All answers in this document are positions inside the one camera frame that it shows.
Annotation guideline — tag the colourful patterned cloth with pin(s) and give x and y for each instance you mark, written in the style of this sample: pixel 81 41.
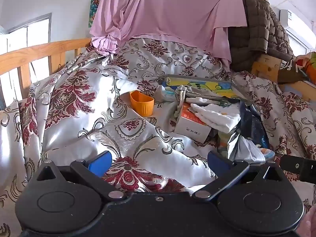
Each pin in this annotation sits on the colourful patterned cloth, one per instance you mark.
pixel 309 63

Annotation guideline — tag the teal wall poster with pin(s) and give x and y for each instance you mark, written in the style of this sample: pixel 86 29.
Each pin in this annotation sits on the teal wall poster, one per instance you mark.
pixel 95 7

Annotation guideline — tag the white framed window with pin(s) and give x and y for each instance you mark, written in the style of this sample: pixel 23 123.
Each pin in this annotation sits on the white framed window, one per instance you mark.
pixel 34 33

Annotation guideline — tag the orange and white box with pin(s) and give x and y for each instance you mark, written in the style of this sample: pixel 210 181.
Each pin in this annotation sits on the orange and white box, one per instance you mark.
pixel 190 128

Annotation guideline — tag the olive cloth with white print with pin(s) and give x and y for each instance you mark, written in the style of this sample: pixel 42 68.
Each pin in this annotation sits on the olive cloth with white print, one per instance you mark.
pixel 288 72

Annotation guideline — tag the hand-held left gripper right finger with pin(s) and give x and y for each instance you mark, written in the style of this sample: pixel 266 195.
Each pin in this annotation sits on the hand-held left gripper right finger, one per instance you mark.
pixel 217 163

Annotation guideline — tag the floral satin blanket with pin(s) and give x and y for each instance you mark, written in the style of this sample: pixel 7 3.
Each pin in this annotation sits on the floral satin blanket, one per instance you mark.
pixel 81 128

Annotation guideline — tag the pink hanging sheet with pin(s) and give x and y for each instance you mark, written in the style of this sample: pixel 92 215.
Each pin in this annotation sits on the pink hanging sheet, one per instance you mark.
pixel 160 9

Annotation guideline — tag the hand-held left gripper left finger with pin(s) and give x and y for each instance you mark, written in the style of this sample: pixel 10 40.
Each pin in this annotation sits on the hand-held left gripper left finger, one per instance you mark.
pixel 100 163

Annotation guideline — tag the white blue tissue packet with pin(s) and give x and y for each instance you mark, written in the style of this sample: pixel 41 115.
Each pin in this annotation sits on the white blue tissue packet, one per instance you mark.
pixel 164 94

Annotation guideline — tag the dark blue bag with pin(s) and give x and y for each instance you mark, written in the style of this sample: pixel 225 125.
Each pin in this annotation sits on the dark blue bag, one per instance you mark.
pixel 254 128

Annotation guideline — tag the grey tray with colourful picture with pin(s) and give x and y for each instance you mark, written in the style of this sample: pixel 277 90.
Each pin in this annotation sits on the grey tray with colourful picture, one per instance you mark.
pixel 205 86

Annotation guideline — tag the orange plastic cup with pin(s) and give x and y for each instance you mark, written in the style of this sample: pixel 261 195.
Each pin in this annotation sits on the orange plastic cup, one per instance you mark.
pixel 143 106

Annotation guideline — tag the person's right forearm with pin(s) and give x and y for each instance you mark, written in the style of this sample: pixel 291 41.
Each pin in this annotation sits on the person's right forearm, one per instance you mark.
pixel 308 223

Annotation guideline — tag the brown quilted jacket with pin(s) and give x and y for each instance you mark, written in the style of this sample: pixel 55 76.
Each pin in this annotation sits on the brown quilted jacket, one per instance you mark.
pixel 256 24

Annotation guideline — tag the white air conditioner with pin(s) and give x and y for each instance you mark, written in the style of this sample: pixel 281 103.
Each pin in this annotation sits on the white air conditioner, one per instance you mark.
pixel 296 27

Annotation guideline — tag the wooden bed rail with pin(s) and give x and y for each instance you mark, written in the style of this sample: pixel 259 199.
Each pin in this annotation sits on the wooden bed rail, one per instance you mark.
pixel 37 51

